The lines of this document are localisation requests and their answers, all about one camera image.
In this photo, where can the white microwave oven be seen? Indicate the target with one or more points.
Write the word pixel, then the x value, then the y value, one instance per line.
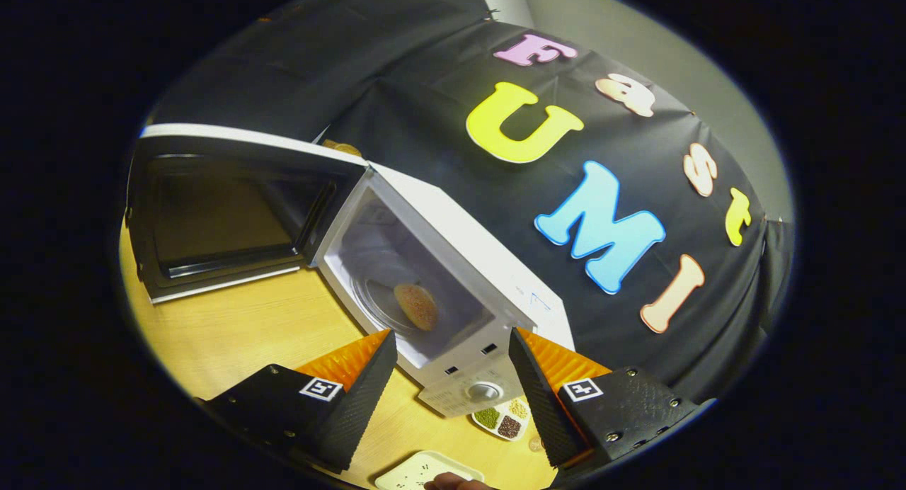
pixel 460 228

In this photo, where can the round pink food patty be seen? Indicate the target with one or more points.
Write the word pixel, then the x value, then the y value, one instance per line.
pixel 416 306

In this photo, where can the white food tray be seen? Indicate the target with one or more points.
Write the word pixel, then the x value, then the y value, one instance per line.
pixel 414 472

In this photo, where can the black backdrop cloth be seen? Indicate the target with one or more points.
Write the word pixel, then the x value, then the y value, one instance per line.
pixel 439 192

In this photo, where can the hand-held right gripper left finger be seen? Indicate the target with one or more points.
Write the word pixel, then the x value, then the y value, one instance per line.
pixel 357 405

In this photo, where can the divided dish of grains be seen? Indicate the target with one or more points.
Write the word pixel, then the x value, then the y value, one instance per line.
pixel 495 419

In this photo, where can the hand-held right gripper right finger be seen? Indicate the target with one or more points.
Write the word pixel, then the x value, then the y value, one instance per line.
pixel 541 405

